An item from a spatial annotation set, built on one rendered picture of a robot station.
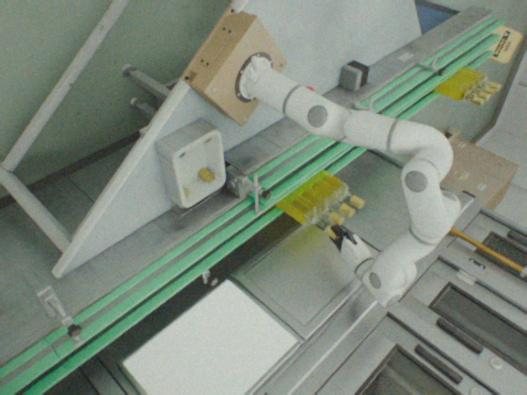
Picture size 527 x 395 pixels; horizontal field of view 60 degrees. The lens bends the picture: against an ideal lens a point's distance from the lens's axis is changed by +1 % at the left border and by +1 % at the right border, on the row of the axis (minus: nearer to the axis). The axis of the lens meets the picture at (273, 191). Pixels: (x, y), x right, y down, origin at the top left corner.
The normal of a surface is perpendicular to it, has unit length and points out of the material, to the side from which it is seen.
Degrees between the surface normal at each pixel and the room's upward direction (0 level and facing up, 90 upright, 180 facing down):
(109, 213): 0
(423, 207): 76
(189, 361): 90
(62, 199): 90
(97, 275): 90
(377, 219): 91
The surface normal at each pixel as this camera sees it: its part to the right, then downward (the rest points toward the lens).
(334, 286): 0.00, -0.72
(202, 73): -0.41, -0.29
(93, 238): 0.72, 0.48
